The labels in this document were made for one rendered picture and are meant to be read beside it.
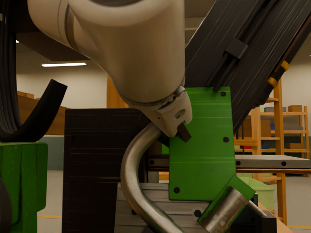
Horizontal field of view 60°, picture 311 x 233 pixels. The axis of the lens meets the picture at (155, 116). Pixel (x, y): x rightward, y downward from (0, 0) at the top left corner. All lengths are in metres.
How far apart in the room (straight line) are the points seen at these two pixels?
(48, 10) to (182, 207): 0.37
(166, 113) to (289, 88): 9.92
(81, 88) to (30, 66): 2.30
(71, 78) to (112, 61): 10.59
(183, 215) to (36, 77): 11.13
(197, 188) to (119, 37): 0.34
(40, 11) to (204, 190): 0.36
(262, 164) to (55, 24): 0.50
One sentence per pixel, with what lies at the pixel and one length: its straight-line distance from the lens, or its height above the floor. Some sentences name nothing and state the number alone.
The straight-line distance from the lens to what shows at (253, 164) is 0.62.
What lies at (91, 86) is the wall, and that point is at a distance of 10.43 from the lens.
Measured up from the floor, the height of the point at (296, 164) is 1.12.
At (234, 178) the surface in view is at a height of 1.11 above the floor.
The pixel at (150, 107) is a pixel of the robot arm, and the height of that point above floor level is 1.21.
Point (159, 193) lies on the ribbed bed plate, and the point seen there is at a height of 1.08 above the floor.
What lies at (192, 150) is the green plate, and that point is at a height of 1.15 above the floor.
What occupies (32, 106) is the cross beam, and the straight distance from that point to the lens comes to 0.74.
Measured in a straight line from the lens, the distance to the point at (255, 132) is 3.16.
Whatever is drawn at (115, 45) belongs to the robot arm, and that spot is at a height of 1.24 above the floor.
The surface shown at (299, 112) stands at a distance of 9.52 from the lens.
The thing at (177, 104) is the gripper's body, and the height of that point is 1.21.
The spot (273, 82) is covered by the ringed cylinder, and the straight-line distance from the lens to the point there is 0.76.
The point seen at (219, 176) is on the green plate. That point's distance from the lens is 0.48.
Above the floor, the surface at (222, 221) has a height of 1.05.
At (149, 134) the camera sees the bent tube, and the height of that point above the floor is 1.18.
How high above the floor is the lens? 1.17
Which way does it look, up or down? 5 degrees up
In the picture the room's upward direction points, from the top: straight up
